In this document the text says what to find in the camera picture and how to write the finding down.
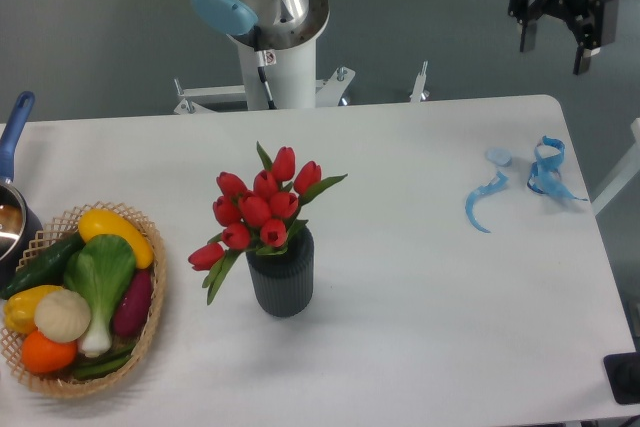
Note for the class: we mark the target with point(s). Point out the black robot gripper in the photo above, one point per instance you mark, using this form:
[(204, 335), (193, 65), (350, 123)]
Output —
[(590, 21)]

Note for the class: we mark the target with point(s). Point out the red tulip bouquet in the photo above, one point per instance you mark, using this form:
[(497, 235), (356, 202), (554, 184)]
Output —
[(261, 220)]

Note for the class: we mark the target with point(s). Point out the dark grey ribbed vase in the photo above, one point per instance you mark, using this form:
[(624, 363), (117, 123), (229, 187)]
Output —
[(283, 284)]

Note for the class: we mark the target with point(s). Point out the light blue bottle cap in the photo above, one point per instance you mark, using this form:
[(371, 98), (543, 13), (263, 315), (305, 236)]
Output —
[(500, 157)]

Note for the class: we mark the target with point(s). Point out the blue crumpled plastic ribbon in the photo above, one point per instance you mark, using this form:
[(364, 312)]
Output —
[(544, 176)]

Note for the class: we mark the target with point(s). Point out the black device at table edge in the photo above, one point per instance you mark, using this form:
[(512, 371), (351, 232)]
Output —
[(623, 375)]

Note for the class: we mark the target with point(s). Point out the yellow squash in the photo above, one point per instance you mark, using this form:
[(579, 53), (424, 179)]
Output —
[(97, 222)]

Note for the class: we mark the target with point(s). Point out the purple sweet potato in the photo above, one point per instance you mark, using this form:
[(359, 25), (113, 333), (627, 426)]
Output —
[(132, 312)]

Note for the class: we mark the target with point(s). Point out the green bok choy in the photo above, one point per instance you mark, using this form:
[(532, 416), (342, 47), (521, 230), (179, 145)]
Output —
[(100, 273)]

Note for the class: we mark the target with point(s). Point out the woven wicker basket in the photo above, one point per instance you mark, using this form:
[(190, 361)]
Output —
[(61, 384)]

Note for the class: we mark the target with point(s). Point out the dark green cucumber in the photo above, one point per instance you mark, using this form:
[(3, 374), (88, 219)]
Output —
[(47, 268)]

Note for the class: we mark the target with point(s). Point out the green bean pod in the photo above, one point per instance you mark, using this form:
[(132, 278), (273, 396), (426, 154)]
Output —
[(103, 365)]

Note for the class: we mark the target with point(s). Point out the cream steamed bun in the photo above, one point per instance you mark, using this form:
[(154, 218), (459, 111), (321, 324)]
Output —
[(62, 316)]

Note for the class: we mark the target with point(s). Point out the yellow bell pepper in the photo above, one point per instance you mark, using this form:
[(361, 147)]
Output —
[(19, 310)]

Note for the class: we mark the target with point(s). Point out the orange fruit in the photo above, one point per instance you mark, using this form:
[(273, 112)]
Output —
[(40, 355)]

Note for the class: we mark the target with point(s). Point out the white frame at right edge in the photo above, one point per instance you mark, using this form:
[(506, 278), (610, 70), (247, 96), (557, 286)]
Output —
[(619, 176)]

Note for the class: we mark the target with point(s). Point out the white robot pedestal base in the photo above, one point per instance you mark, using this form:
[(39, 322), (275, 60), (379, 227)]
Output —
[(271, 79)]

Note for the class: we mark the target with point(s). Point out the blue handled saucepan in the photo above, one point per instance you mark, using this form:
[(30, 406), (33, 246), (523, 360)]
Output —
[(19, 223)]

